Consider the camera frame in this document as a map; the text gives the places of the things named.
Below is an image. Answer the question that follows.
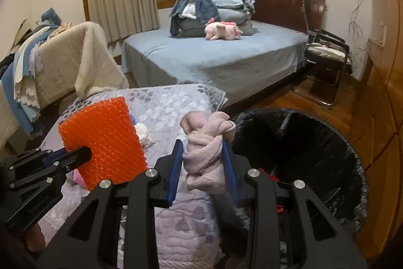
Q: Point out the white paper ball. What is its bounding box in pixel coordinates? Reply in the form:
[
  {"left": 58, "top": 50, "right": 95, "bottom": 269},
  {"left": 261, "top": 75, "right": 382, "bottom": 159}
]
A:
[{"left": 135, "top": 123, "right": 155, "bottom": 148}]

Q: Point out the wooden wardrobe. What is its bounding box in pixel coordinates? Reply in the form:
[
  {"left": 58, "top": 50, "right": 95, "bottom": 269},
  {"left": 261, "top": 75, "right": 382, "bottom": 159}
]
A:
[{"left": 353, "top": 0, "right": 403, "bottom": 257}]

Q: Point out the lilac floral quilt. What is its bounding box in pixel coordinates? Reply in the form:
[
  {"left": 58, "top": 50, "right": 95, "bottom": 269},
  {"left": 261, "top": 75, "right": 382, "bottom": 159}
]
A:
[{"left": 38, "top": 84, "right": 229, "bottom": 269}]

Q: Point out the beige cloth covered chair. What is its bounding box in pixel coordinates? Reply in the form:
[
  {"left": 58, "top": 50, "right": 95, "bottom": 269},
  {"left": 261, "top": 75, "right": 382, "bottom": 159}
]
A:
[{"left": 35, "top": 21, "right": 129, "bottom": 109}]

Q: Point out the black folding chair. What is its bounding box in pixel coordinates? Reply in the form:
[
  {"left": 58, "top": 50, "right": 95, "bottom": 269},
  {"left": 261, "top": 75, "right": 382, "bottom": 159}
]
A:
[{"left": 294, "top": 29, "right": 352, "bottom": 106}]

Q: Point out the person's left hand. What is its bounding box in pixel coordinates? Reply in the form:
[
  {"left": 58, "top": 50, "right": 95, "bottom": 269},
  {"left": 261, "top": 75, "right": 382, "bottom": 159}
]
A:
[{"left": 26, "top": 223, "right": 48, "bottom": 253}]

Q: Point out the pink plush toy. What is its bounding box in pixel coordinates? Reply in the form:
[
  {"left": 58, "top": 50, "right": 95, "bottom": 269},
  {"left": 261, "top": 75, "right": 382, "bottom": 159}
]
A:
[{"left": 205, "top": 21, "right": 244, "bottom": 42}]

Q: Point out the orange bubble wrap sheet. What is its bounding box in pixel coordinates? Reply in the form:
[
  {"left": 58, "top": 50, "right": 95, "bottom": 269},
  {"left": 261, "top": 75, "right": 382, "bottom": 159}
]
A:
[{"left": 58, "top": 96, "right": 148, "bottom": 192}]

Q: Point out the small pink scrap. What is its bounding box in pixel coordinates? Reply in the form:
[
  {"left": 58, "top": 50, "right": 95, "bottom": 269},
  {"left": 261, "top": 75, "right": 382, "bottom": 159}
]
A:
[{"left": 73, "top": 170, "right": 90, "bottom": 189}]

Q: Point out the bin with black bag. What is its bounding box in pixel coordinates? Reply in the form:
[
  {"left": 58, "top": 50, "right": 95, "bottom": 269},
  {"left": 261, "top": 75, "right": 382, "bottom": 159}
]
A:
[{"left": 231, "top": 108, "right": 369, "bottom": 232}]

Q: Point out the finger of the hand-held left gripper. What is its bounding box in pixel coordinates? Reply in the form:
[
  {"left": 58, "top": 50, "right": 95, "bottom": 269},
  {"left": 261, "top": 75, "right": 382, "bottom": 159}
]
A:
[{"left": 0, "top": 146, "right": 92, "bottom": 194}]

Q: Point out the grey chair cushion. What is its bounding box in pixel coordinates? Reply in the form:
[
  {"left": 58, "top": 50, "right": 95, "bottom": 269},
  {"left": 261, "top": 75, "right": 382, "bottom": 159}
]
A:
[{"left": 307, "top": 44, "right": 347, "bottom": 61}]

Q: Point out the pink knitted cloth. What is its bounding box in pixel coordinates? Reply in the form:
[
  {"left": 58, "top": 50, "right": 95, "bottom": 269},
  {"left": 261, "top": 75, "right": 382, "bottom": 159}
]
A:
[{"left": 179, "top": 111, "right": 237, "bottom": 195}]

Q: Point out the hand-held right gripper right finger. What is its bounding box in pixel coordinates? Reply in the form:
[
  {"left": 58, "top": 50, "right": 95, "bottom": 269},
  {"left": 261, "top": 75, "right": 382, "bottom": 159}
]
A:
[{"left": 221, "top": 140, "right": 369, "bottom": 269}]

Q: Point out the stack of blue white cloths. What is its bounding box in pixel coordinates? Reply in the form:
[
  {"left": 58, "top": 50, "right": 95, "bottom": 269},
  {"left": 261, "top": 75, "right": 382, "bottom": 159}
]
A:
[{"left": 0, "top": 25, "right": 60, "bottom": 138}]

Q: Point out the pile of folded blue bedding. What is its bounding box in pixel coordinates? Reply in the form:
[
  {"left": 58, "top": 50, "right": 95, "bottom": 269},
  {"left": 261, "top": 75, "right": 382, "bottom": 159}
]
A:
[{"left": 172, "top": 0, "right": 257, "bottom": 38}]

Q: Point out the dark wooden headboard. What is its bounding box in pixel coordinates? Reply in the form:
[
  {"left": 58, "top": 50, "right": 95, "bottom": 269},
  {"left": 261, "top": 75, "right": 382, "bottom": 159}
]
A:
[{"left": 246, "top": 0, "right": 327, "bottom": 36}]

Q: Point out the bed with blue sheet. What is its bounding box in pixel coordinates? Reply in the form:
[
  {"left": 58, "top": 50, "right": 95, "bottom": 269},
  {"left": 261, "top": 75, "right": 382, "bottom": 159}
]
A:
[{"left": 121, "top": 20, "right": 311, "bottom": 106}]

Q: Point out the blue towel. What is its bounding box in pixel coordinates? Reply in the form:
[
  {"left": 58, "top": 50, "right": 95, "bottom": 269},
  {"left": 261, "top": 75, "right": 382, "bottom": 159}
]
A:
[{"left": 41, "top": 8, "right": 62, "bottom": 27}]

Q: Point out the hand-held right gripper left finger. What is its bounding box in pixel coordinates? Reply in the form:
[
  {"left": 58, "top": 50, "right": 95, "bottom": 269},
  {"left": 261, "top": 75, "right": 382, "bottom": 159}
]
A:
[{"left": 36, "top": 140, "right": 184, "bottom": 269}]

